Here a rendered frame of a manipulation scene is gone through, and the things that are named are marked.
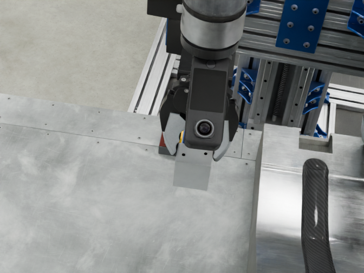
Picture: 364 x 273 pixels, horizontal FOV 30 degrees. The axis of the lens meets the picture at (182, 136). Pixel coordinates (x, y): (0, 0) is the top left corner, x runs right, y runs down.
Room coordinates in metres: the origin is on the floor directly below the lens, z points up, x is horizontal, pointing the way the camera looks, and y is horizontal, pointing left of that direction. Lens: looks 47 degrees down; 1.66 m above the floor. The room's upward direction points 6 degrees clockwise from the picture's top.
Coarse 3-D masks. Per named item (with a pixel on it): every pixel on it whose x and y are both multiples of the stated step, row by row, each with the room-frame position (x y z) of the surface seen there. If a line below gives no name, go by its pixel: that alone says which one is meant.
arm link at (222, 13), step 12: (192, 0) 0.63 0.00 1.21; (204, 0) 0.62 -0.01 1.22; (216, 0) 0.62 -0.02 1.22; (228, 0) 0.62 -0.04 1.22; (240, 0) 0.63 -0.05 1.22; (192, 12) 0.63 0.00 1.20; (204, 12) 0.62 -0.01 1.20; (216, 12) 0.62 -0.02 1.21; (228, 12) 0.62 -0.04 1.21; (240, 12) 0.63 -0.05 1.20
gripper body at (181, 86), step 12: (192, 48) 0.63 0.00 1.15; (228, 48) 0.63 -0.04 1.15; (180, 60) 0.67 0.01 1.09; (180, 72) 0.65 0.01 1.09; (180, 84) 0.63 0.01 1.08; (228, 84) 0.65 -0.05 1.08; (180, 96) 0.63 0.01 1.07; (228, 96) 0.63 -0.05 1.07; (180, 108) 0.63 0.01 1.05; (228, 108) 0.62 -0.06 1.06
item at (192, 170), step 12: (180, 144) 0.64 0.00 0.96; (180, 156) 0.62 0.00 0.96; (192, 156) 0.62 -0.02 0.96; (204, 156) 0.63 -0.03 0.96; (180, 168) 0.61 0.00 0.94; (192, 168) 0.61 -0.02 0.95; (204, 168) 0.61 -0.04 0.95; (180, 180) 0.61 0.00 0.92; (192, 180) 0.61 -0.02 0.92; (204, 180) 0.61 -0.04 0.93
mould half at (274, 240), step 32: (288, 128) 0.76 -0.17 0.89; (256, 160) 0.76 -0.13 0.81; (288, 160) 0.70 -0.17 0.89; (352, 160) 0.71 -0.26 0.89; (256, 192) 0.66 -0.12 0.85; (288, 192) 0.64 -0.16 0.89; (352, 192) 0.65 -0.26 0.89; (256, 224) 0.57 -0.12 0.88; (288, 224) 0.58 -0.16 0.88; (352, 224) 0.59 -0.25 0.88; (256, 256) 0.50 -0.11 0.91; (288, 256) 0.51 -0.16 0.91; (352, 256) 0.53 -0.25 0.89
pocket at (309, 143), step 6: (300, 132) 0.76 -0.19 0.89; (300, 138) 0.76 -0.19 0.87; (306, 138) 0.76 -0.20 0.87; (312, 138) 0.76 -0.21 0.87; (318, 138) 0.76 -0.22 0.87; (324, 138) 0.77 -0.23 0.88; (330, 138) 0.76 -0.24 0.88; (300, 144) 0.76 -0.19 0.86; (306, 144) 0.76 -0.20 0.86; (312, 144) 0.76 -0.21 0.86; (318, 144) 0.76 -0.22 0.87; (324, 144) 0.76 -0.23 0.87; (330, 144) 0.75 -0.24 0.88; (312, 150) 0.75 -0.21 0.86; (318, 150) 0.75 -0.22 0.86; (324, 150) 0.75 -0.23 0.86; (330, 150) 0.74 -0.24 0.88
